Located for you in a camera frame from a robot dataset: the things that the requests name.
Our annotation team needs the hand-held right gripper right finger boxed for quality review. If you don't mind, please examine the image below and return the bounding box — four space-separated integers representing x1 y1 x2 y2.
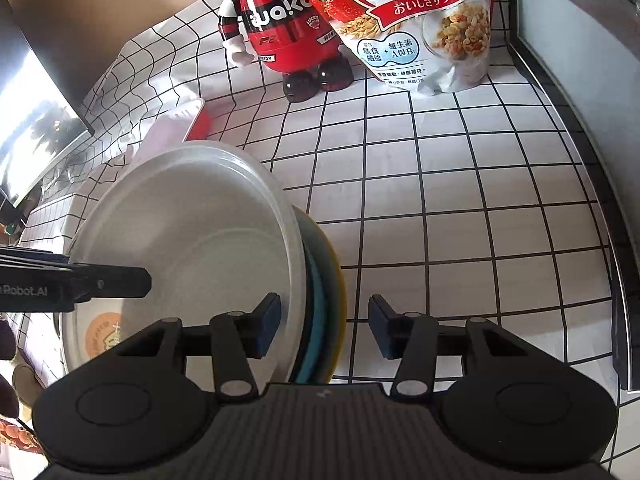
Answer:
369 294 534 401

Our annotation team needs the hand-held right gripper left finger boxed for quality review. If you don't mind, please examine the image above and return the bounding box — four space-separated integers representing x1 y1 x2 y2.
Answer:
115 293 282 401

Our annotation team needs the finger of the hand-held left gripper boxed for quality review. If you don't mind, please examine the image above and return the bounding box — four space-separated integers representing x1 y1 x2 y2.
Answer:
69 263 153 312

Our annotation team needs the blue plate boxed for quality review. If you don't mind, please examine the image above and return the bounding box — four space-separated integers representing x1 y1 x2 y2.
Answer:
292 240 328 382

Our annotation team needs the white bowl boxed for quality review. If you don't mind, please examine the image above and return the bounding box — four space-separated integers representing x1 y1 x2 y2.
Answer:
67 140 307 382

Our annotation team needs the white dish rack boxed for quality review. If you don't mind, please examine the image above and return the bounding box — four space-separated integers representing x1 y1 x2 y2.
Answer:
127 97 213 161

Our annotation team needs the white plate with orange sticker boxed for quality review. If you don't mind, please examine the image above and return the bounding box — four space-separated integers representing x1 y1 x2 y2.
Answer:
59 305 128 378

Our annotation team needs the white black grid tablecloth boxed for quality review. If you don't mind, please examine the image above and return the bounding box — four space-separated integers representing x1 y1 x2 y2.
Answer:
20 0 632 411

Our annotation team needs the black flat screen monitor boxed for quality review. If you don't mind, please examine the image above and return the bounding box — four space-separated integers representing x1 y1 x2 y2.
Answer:
0 0 97 209

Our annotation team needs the red and black figurine toy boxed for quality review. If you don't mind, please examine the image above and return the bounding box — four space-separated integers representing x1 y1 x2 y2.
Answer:
202 0 355 104

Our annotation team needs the red cereal bag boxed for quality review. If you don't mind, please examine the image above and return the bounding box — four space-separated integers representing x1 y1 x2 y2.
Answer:
280 0 496 96

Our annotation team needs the grey panel with black frame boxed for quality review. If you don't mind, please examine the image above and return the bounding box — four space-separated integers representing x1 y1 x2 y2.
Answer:
505 0 640 392

